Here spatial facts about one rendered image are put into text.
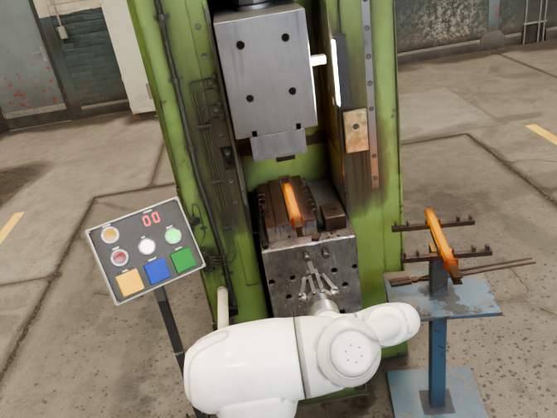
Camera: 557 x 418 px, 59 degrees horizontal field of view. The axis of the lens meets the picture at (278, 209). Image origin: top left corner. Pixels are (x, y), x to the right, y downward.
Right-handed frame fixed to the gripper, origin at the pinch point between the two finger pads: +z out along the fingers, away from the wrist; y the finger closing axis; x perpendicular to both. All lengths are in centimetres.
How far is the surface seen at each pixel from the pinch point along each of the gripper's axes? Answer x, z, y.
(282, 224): -0.8, 35.1, -5.9
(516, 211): -100, 163, 168
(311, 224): -3.2, 35.1, 5.5
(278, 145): 32.1, 35.1, -2.4
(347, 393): -96, 30, 12
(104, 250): 13, 16, -68
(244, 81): 57, 35, -11
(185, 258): 1.7, 19.3, -43.2
